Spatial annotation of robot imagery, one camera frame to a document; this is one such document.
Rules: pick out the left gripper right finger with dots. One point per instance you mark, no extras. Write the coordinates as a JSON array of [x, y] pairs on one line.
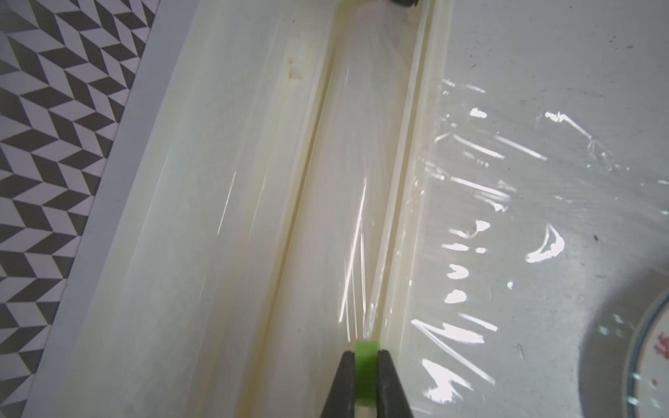
[[391, 401]]

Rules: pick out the green slide cutter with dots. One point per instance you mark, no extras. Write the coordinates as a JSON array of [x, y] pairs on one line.
[[366, 361]]

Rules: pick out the clear plastic wrap sheet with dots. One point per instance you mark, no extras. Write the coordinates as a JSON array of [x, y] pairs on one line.
[[534, 225]]

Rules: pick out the white plate orange pattern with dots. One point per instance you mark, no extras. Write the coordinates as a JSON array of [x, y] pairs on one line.
[[645, 383]]

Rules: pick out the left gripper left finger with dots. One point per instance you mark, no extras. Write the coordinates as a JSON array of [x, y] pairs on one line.
[[340, 402]]

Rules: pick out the cream plastic wrap dispenser box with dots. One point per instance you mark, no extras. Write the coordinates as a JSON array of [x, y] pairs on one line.
[[250, 252]]

